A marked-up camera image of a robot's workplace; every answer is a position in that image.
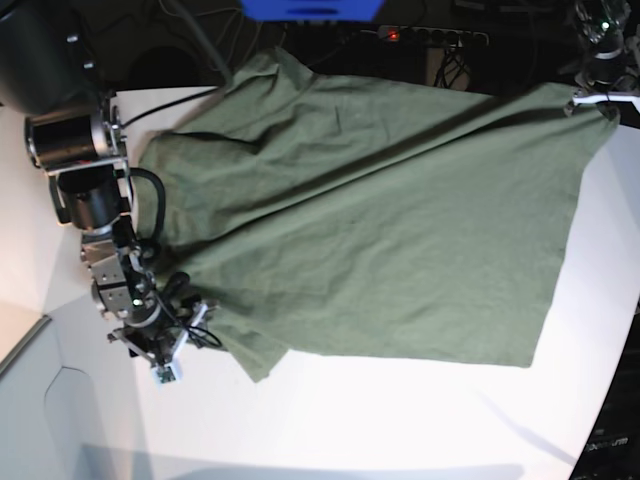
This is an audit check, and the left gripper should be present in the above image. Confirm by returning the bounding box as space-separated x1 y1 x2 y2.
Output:
575 48 635 95

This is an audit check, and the black power strip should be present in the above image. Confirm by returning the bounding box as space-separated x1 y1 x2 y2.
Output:
377 25 490 48

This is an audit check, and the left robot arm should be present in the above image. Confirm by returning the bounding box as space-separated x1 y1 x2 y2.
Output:
573 1 639 94

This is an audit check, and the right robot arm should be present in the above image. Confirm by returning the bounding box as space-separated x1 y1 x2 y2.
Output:
1 1 207 383

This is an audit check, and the green t-shirt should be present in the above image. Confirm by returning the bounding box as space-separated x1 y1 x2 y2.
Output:
139 49 619 381

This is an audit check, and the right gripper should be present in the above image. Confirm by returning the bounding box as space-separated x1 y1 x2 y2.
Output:
119 304 205 370

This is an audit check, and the blue plastic bin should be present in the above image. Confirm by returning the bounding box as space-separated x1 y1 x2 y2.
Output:
240 0 384 22

